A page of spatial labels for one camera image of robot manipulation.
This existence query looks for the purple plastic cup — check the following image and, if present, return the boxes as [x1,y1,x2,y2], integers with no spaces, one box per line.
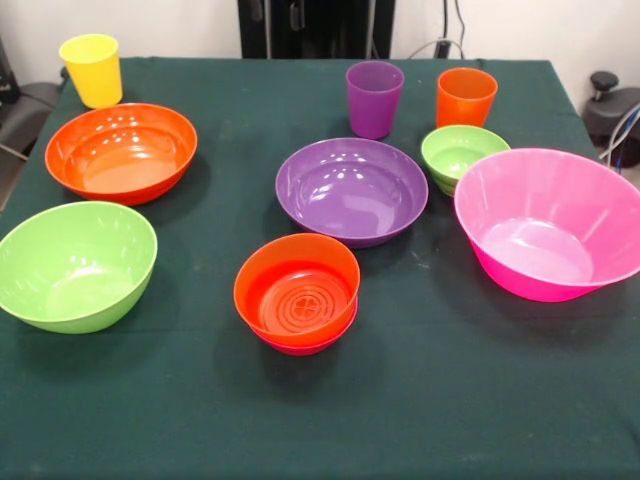
[345,60,405,141]

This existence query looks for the yellow plastic cup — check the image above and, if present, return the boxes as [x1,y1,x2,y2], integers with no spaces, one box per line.
[58,33,124,110]

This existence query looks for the purple plastic bowl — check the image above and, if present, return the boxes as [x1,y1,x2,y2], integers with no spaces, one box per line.
[275,137,430,250]

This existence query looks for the small orange plastic bowl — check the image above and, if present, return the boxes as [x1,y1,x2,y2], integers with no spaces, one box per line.
[233,232,362,346]

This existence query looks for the small red plastic bowl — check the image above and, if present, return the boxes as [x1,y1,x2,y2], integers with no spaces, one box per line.
[257,304,359,357]

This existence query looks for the orange plastic cup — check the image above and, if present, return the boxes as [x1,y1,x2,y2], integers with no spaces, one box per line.
[436,67,500,130]

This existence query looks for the large orange plastic bowl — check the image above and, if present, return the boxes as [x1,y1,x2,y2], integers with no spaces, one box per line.
[44,102,199,207]

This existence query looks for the small green plastic bowl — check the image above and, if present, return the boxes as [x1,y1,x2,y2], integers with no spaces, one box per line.
[420,124,512,198]

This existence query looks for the grey office chair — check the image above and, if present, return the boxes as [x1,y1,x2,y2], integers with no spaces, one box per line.
[0,33,76,161]

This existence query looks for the large green plastic bowl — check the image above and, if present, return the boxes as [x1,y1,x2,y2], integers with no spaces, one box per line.
[0,200,159,335]

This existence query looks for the large pink plastic bowl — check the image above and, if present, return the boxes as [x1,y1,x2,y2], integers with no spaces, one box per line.
[453,147,640,304]

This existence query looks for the dark green tablecloth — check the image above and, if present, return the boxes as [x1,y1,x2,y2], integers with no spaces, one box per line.
[0,56,640,480]

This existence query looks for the black hanging cable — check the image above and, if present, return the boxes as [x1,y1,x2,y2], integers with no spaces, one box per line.
[451,0,470,42]

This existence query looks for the white and blue cable bundle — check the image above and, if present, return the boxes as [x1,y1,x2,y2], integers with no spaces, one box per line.
[599,107,640,171]

